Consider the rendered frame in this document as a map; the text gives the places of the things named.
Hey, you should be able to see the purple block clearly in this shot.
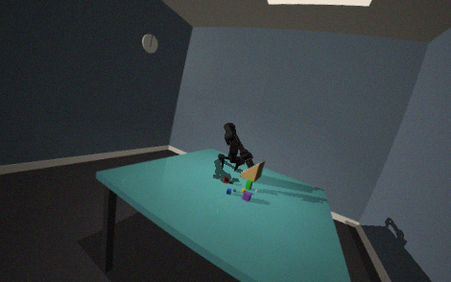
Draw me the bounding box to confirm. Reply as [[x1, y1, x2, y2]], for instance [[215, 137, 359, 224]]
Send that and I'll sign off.
[[243, 191, 252, 201]]

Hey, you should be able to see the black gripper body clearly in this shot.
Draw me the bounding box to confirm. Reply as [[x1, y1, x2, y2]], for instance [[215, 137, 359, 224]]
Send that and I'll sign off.
[[218, 154, 245, 164]]

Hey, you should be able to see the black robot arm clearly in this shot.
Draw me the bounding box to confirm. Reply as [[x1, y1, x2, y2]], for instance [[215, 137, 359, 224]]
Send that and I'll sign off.
[[224, 123, 255, 168]]

